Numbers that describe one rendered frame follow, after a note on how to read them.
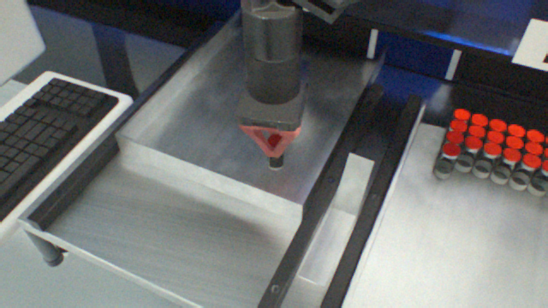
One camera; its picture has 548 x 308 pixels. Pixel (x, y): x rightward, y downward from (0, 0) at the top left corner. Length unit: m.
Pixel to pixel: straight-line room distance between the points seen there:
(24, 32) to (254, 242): 0.62
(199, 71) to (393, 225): 0.38
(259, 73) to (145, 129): 0.26
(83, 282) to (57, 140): 0.89
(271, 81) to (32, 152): 0.43
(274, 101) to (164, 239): 0.20
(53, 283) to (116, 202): 1.06
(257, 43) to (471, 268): 0.33
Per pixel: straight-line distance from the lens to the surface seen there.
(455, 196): 0.61
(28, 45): 0.98
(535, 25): 0.62
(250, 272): 0.51
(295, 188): 0.57
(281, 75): 0.46
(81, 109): 0.81
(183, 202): 0.57
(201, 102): 0.69
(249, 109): 0.48
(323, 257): 0.52
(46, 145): 0.77
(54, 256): 1.41
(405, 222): 0.56
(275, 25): 0.42
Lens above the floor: 1.33
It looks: 48 degrees down
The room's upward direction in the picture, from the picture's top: straight up
